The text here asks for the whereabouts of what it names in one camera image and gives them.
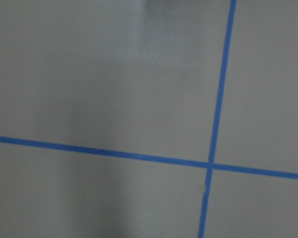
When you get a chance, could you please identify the blue tape grid lines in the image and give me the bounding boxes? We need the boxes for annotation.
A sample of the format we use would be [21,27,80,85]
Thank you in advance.
[0,0,298,238]

